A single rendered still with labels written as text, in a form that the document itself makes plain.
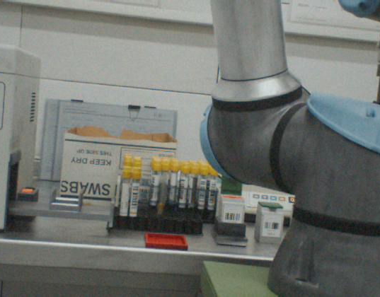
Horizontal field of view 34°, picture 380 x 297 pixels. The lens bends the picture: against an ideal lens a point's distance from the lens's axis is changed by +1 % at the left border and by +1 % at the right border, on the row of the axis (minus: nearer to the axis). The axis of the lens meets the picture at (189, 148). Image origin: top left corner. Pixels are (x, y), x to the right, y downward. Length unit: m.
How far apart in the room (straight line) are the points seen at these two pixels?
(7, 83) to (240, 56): 0.42
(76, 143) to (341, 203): 0.74
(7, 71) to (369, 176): 0.59
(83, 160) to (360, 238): 0.75
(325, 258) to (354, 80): 1.10
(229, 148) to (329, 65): 0.98
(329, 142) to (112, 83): 1.03
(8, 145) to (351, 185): 0.56
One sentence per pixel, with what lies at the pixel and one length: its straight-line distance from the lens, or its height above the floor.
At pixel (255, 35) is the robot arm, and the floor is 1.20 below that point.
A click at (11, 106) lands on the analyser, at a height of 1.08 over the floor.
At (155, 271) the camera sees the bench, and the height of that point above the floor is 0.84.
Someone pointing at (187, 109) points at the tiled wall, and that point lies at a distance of 1.64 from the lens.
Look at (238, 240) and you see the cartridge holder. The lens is 1.06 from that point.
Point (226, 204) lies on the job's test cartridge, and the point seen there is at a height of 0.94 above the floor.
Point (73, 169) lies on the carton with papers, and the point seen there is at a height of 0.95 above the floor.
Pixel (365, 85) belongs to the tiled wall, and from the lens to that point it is 1.75.
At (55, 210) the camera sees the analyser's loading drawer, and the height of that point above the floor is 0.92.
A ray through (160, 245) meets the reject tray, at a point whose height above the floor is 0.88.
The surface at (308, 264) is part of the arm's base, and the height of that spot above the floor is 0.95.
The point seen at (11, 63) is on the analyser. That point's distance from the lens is 1.01.
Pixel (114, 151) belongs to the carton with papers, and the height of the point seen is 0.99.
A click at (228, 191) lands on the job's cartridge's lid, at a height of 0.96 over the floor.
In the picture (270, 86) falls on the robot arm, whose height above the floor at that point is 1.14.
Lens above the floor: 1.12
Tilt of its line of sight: 5 degrees down
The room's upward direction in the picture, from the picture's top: 5 degrees clockwise
